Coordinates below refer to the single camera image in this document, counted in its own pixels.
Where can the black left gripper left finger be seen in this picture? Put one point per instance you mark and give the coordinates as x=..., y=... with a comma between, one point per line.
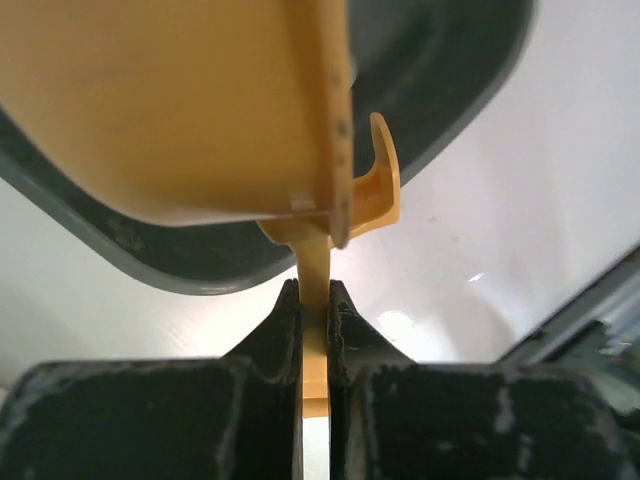
x=238, y=416

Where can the orange litter scoop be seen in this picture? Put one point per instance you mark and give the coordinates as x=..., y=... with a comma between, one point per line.
x=182, y=113

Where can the dark grey plastic tub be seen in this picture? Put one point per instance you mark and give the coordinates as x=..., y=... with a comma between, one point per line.
x=429, y=67

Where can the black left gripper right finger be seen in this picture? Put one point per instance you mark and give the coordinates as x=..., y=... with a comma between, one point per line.
x=393, y=418

